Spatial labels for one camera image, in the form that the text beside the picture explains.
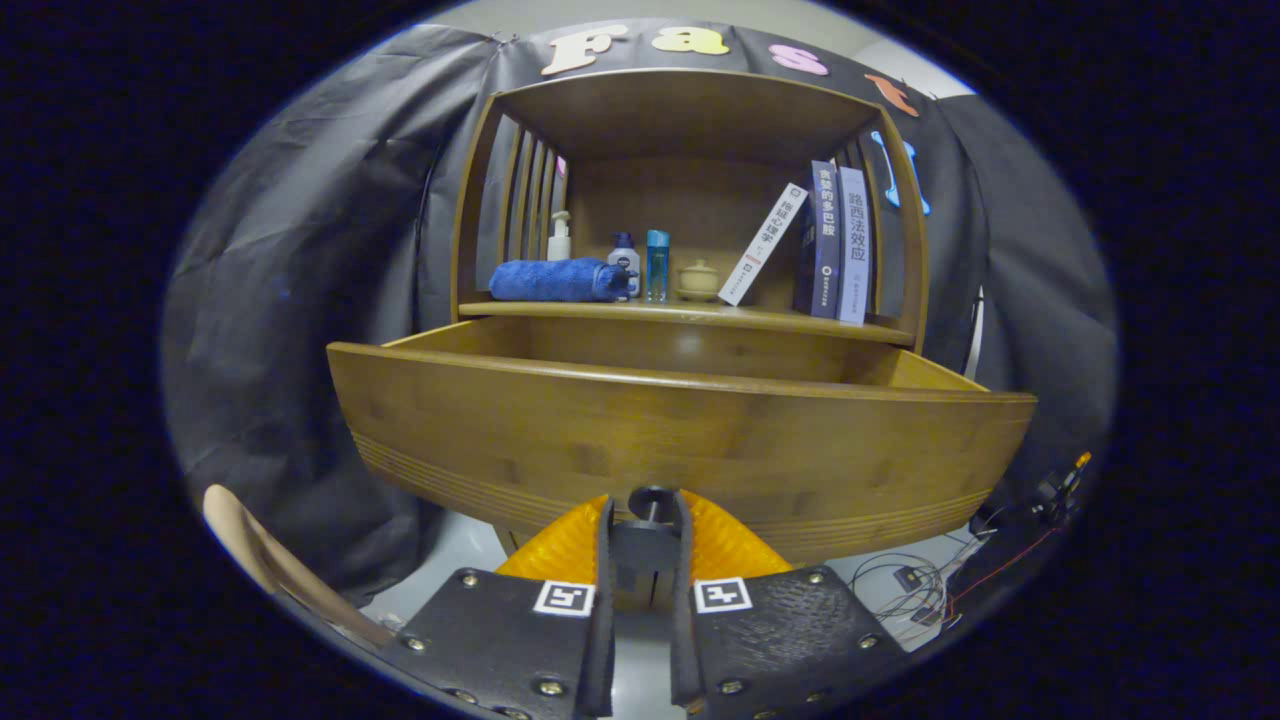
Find wooden cabinet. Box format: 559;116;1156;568
450;68;931;611

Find clear blue bottle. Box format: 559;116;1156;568
645;230;671;303

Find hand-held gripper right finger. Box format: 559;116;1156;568
668;489;911;719

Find blue folded towel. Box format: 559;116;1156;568
488;258;633;303

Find white book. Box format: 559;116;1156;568
718;183;809;307

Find wooden countertop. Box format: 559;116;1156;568
458;295;916;348

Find beige curved chair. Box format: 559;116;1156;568
203;485;393;651

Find white bottle with blue cap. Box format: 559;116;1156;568
607;232;641;299

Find dark blue book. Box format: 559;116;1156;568
793;160;843;319

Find black device with orange tip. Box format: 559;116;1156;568
970;452;1093;536

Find thin floor cables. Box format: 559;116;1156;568
850;540;1001;651

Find light purple book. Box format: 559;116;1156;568
836;167;874;326

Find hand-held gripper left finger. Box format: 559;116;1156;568
385;492;616;719

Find beige lidded teacup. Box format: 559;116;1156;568
676;259;721;303

